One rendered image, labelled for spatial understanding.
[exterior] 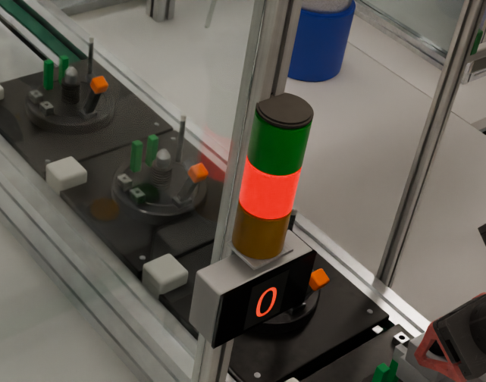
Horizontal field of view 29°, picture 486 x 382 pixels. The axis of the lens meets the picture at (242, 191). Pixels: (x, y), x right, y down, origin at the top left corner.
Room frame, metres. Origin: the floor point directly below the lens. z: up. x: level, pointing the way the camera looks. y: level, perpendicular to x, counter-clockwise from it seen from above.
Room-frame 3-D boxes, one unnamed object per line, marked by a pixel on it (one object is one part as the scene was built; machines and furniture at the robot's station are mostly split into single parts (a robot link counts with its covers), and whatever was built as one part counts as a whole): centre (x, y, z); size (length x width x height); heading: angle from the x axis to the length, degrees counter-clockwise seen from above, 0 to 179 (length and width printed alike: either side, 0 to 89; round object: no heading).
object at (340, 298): (0.92, -0.05, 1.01); 0.24 x 0.24 x 0.13; 46
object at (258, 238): (0.68, -0.02, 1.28); 0.05 x 0.05 x 0.05
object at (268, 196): (0.68, -0.02, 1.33); 0.05 x 0.05 x 0.05
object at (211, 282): (0.68, -0.02, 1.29); 0.12 x 0.05 x 0.25; 136
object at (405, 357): (0.74, -0.24, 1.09); 0.08 x 0.04 x 0.07; 46
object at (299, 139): (0.68, -0.02, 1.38); 0.05 x 0.05 x 0.05
